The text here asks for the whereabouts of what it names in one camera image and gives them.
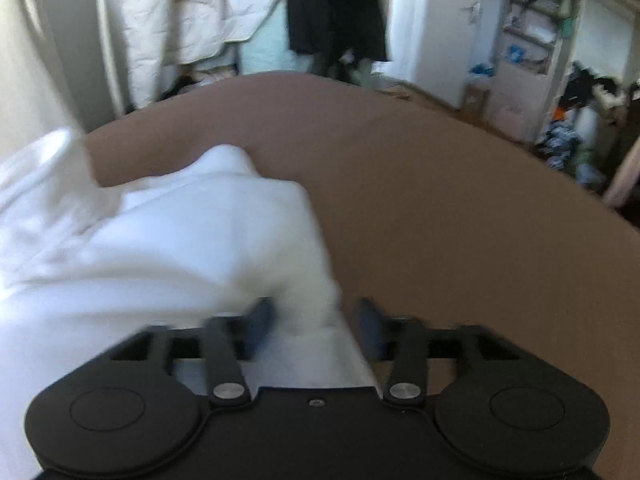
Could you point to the pale green cloth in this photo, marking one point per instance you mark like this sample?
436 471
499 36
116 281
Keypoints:
265 45

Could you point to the cluttered white shelf unit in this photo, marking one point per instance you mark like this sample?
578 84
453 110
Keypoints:
535 45

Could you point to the white quilted blanket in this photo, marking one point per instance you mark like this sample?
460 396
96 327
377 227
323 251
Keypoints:
200 5

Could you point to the white door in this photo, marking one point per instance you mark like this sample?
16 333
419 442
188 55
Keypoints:
450 25

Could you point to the dark hanging clothes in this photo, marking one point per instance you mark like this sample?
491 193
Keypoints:
340 5

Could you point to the white garment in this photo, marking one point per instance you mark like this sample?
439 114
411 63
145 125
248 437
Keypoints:
165 250

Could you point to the pile of clothes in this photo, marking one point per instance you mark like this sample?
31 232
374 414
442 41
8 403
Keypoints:
575 130

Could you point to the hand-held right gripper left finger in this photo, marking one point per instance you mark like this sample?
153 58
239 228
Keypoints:
260 327

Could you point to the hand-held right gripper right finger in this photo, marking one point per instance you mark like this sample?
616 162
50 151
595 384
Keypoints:
370 327

